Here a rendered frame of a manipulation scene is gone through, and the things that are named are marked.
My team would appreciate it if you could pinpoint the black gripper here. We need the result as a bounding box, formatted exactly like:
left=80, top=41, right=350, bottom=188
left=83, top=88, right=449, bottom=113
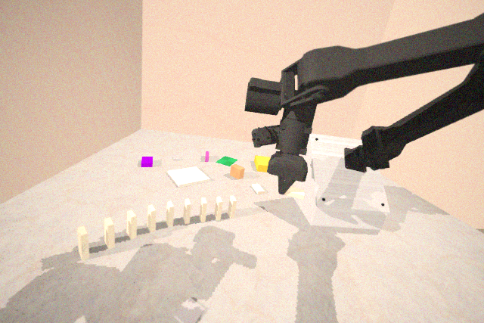
left=267, top=116, right=313, bottom=195

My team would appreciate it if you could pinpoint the small magenta block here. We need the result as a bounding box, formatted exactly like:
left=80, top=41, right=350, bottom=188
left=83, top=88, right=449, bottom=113
left=141, top=157, right=153, bottom=167

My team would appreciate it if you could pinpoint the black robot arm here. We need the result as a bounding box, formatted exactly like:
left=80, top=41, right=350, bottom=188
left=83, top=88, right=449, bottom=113
left=244, top=12, right=484, bottom=172

